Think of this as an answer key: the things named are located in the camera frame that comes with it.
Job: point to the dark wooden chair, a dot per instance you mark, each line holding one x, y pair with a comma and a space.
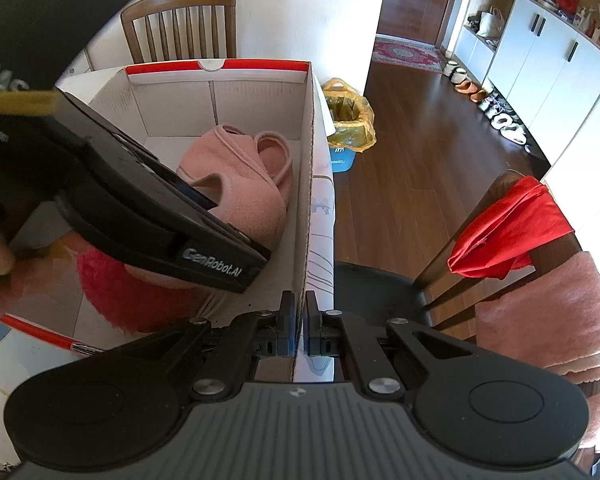
379, 295

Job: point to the red patterned rug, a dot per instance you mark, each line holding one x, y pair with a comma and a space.
407, 53

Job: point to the wooden slat-back chair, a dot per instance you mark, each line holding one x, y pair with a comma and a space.
168, 30

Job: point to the red cloth on chair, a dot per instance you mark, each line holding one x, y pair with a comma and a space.
501, 238

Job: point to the pink fleece baby shoe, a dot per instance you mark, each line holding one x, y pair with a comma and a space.
263, 158

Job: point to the white handbag on shelf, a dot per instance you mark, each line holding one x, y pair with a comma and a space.
491, 24

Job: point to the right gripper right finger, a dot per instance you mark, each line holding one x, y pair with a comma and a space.
320, 332

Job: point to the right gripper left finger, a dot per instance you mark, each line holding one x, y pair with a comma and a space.
276, 334

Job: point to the white tall cabinet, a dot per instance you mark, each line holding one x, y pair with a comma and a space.
546, 70

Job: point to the person's left hand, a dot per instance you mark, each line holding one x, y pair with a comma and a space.
26, 277

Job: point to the red and white cardboard box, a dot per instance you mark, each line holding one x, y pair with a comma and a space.
167, 106

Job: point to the pink towel on chair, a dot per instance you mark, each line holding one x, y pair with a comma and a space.
552, 322

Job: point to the pink fuzzy plush ball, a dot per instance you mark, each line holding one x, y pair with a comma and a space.
130, 303

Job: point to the blue bin with yellow bag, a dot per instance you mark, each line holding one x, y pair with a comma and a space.
353, 120

